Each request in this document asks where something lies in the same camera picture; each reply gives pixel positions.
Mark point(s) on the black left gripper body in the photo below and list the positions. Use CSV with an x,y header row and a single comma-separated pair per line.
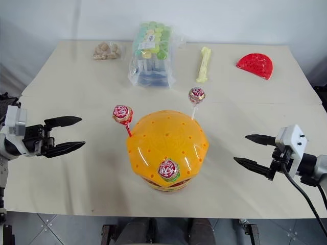
x,y
35,141

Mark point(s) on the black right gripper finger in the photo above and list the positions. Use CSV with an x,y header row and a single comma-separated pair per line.
x,y
260,139
251,165

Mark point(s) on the plastic bag of bottles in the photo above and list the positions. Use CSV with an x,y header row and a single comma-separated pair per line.
x,y
152,54

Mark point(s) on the dark rounded shape under table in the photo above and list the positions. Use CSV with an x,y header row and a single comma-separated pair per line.
x,y
135,231
201,231

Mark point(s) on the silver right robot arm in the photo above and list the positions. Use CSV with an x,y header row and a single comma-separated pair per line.
x,y
313,168

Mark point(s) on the yellow toy bone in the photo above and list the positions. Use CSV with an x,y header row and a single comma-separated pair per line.
x,y
204,64

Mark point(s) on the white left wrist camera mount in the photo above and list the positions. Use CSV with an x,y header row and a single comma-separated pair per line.
x,y
15,122

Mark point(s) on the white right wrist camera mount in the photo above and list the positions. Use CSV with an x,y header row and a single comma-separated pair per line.
x,y
293,143

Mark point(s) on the black metal frame bracket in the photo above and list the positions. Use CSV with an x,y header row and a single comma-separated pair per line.
x,y
249,231
108,233

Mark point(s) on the lollipop with hidden stick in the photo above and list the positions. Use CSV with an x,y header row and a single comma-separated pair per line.
x,y
169,170

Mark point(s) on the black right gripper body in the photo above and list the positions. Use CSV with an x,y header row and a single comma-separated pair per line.
x,y
279,163

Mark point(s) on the lollipop with red stick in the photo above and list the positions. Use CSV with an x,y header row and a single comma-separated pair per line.
x,y
122,115

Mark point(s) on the lollipop with white stick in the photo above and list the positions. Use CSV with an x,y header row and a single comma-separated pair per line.
x,y
196,94

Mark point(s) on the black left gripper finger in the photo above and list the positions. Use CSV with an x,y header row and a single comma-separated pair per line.
x,y
63,120
66,147

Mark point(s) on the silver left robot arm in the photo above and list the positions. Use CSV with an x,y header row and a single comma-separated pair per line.
x,y
5,163

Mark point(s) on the bag of brown snacks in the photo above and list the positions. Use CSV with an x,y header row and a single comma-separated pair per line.
x,y
106,51

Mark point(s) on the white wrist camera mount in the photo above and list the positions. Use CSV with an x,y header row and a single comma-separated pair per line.
x,y
15,122
293,143

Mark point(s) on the red watermelon slice toy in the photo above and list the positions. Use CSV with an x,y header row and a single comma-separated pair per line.
x,y
256,65

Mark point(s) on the orange burger-shaped lollipop stand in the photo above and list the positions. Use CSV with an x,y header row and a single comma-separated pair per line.
x,y
167,153

